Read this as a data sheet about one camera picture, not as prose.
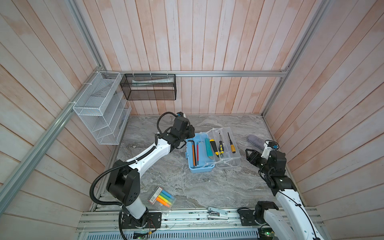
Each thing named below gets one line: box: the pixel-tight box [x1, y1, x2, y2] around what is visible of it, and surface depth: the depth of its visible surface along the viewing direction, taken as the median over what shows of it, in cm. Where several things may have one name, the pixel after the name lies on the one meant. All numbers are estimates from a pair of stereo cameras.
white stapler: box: [207, 207, 228, 220], surface depth 76 cm
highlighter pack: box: [147, 186, 176, 216], surface depth 80 cm
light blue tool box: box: [185, 133, 215, 174], surface depth 97 cm
